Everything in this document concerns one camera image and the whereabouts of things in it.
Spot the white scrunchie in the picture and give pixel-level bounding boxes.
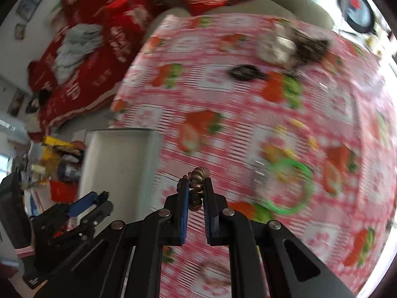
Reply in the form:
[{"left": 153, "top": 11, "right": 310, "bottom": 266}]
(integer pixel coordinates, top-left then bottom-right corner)
[{"left": 257, "top": 24, "right": 298, "bottom": 69}]

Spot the pink yellow beaded bracelet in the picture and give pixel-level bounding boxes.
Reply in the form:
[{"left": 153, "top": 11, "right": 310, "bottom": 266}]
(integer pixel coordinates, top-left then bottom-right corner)
[{"left": 263, "top": 119, "right": 320, "bottom": 162}]

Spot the red bed blanket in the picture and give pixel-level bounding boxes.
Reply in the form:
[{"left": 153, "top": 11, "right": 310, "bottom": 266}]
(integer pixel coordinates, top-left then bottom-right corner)
[{"left": 25, "top": 0, "right": 168, "bottom": 142}]

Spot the beige green sofa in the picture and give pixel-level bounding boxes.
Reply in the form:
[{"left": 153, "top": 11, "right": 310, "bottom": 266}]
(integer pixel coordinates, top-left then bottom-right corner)
[{"left": 142, "top": 0, "right": 334, "bottom": 43}]

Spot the pink strawberry tablecloth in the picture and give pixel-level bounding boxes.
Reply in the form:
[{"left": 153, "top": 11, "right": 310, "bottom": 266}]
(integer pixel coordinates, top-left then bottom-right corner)
[{"left": 113, "top": 13, "right": 396, "bottom": 293}]

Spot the leopard print scrunchie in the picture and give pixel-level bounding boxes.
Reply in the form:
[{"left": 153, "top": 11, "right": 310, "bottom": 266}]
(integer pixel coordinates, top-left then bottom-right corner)
[{"left": 292, "top": 29, "right": 330, "bottom": 67}]

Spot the round black mirror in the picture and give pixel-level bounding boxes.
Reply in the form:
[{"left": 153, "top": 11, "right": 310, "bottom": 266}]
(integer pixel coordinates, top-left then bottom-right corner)
[{"left": 337, "top": 0, "right": 375, "bottom": 34}]

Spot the green plastic bangle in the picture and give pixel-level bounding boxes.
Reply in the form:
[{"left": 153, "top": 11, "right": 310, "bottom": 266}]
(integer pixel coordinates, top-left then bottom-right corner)
[{"left": 263, "top": 158, "right": 314, "bottom": 215}]

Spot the black oval hair clip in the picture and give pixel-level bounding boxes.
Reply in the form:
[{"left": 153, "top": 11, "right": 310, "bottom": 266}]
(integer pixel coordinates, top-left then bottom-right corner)
[{"left": 228, "top": 65, "right": 267, "bottom": 81}]

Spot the white jewelry tray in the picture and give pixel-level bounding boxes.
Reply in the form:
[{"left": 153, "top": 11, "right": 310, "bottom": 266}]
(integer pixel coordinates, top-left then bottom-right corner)
[{"left": 79, "top": 128, "right": 162, "bottom": 223}]

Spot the grey knitted cloth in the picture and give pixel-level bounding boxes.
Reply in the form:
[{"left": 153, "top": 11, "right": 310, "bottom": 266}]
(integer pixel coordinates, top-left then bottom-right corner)
[{"left": 53, "top": 24, "right": 104, "bottom": 85}]

